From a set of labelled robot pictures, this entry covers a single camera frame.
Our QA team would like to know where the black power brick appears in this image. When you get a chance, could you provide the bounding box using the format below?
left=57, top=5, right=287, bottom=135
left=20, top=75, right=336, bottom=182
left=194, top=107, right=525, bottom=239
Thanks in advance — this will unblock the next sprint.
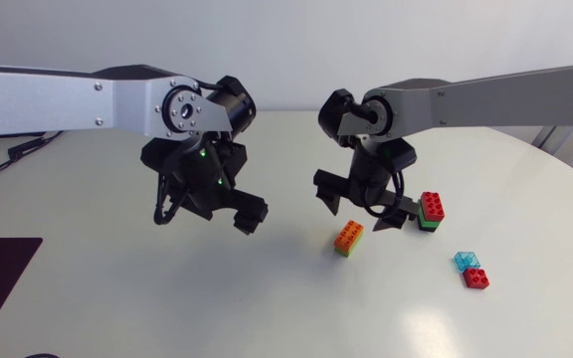
left=7, top=136, right=48, bottom=162

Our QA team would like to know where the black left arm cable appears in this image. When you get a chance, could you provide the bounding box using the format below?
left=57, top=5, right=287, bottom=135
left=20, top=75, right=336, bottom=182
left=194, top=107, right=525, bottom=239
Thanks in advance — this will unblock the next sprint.
left=153, top=171, right=191, bottom=227

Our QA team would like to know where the clear blue toy brick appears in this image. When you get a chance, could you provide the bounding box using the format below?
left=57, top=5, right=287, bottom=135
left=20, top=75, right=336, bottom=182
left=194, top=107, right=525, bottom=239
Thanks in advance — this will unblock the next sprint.
left=453, top=251, right=482, bottom=273

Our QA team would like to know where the black toy brick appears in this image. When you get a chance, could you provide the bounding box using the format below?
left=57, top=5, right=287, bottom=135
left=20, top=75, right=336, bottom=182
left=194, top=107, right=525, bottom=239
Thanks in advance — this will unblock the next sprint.
left=417, top=213, right=439, bottom=234

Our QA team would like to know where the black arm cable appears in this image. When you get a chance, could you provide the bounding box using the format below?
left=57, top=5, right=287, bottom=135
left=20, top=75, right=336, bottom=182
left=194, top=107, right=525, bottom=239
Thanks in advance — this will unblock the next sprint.
left=363, top=168, right=407, bottom=220
left=153, top=171, right=191, bottom=227

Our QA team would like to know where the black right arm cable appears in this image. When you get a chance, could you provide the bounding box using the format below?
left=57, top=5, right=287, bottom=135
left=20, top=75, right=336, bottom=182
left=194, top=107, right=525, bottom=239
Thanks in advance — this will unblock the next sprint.
left=363, top=168, right=407, bottom=220

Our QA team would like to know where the orange toy brick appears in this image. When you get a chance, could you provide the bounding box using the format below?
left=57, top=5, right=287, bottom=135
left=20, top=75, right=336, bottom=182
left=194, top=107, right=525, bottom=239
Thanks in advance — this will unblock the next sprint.
left=333, top=219, right=366, bottom=254

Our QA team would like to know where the large red toy brick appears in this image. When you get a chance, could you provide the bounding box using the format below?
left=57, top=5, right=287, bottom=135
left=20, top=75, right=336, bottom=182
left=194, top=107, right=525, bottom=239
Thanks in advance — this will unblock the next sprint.
left=419, top=191, right=447, bottom=223

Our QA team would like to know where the light green toy brick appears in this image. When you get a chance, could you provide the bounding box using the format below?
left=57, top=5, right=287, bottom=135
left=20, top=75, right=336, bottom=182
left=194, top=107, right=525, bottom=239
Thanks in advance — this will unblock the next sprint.
left=334, top=232, right=366, bottom=259

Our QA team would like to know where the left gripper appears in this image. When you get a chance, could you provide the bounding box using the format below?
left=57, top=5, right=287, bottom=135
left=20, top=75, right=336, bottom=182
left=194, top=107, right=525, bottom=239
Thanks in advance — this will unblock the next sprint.
left=185, top=187, right=270, bottom=237

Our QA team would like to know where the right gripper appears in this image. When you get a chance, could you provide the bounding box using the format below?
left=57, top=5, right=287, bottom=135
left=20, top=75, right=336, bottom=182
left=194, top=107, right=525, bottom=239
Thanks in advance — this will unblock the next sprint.
left=313, top=168, right=420, bottom=233

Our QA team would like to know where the small red toy brick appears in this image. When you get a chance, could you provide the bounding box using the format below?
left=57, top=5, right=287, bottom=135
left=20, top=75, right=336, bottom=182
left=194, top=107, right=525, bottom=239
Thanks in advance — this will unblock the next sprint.
left=462, top=267, right=491, bottom=291

